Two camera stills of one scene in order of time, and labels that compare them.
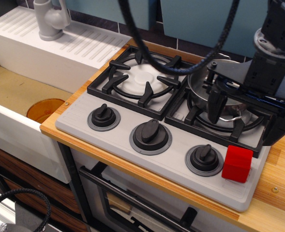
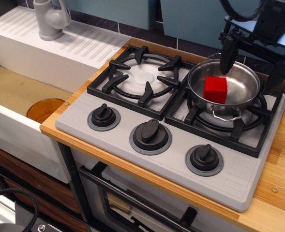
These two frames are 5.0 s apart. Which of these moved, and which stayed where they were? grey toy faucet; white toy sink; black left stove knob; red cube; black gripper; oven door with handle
Moved: black gripper; red cube
Stayed: oven door with handle; white toy sink; black left stove knob; grey toy faucet
